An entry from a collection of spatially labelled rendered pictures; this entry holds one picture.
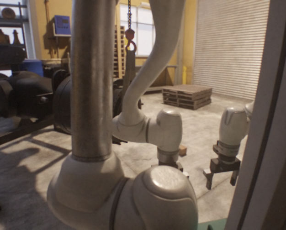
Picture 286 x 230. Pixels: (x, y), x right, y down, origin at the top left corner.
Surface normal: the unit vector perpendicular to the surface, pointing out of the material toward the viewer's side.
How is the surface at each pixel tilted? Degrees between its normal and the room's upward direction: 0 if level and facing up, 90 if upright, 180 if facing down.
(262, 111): 90
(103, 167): 45
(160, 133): 87
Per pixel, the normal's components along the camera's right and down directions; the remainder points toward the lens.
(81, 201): -0.18, 0.05
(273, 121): -0.99, 0.04
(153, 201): -0.36, -0.33
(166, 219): 0.01, -0.04
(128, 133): -0.26, 0.51
